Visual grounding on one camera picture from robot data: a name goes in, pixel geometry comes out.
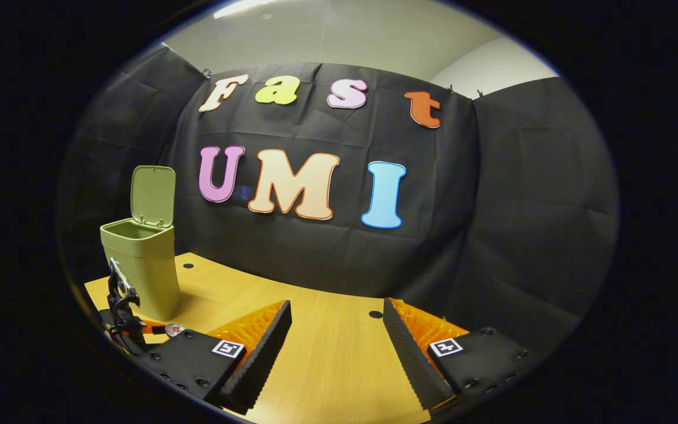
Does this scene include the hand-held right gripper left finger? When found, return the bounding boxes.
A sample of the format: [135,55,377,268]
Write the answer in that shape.
[138,300,293,416]

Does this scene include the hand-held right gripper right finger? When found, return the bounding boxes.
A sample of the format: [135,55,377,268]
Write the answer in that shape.
[382,297,534,413]

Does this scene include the green desktop garbage bin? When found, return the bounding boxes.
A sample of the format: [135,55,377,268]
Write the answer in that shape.
[99,165,182,323]

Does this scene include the wooden desktop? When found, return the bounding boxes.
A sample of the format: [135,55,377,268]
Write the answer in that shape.
[84,252,434,424]

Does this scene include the black backdrop cloth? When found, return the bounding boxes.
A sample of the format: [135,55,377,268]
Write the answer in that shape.
[56,42,619,377]

